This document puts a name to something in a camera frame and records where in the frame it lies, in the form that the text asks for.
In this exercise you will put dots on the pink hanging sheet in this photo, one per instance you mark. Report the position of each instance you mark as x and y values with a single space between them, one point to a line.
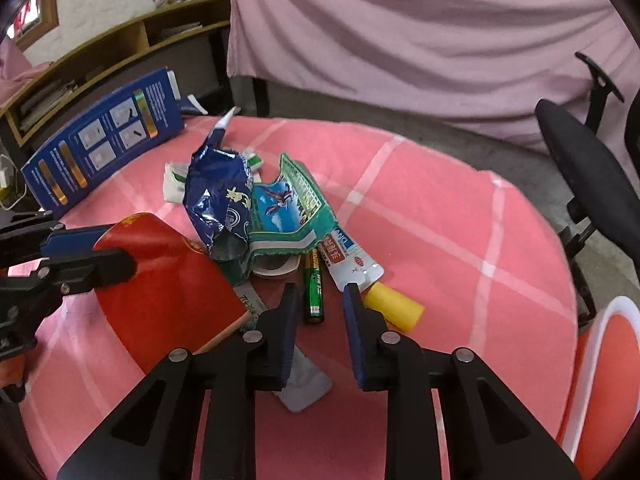
400 35

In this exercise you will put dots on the pink cloth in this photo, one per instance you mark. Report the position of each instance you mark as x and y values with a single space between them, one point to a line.
17 75

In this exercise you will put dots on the wooden shelf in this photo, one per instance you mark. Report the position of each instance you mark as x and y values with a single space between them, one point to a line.
125 35

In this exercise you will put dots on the pink checked tablecloth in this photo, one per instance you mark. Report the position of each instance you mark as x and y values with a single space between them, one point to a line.
425 260

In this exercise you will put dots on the red paddle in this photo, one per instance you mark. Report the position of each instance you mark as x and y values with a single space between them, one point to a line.
165 290

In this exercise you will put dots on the grey flat sachet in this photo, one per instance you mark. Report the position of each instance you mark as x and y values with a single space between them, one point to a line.
307 390

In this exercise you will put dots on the red basin with white rim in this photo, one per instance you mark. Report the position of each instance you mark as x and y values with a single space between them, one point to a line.
610 385

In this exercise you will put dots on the green cigarette pack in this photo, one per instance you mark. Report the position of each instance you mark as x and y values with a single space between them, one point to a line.
290 205

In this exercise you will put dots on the green battery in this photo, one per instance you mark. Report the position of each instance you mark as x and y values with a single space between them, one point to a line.
313 290

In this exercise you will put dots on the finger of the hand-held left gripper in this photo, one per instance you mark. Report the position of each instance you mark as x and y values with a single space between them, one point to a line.
95 267
75 241

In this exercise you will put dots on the white earbud case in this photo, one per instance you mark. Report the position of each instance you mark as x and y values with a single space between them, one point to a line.
270 271

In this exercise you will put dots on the wooden framed window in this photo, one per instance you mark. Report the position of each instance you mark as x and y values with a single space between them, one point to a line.
45 10

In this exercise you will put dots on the blue foil snack bag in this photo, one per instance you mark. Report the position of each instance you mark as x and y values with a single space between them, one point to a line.
215 190

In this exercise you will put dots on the yellow cylinder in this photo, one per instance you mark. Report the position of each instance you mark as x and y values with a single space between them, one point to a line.
395 307

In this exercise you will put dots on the white toothpaste tube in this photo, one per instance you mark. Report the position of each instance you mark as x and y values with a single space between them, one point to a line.
350 260

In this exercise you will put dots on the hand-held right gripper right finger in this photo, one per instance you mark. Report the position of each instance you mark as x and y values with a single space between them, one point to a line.
354 345

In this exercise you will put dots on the black office chair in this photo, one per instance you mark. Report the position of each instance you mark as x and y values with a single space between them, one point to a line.
580 155

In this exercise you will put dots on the blue cardboard box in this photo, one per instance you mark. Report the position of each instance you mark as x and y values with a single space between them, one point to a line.
100 135

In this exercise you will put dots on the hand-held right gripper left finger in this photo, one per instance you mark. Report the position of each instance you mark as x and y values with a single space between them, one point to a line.
287 345

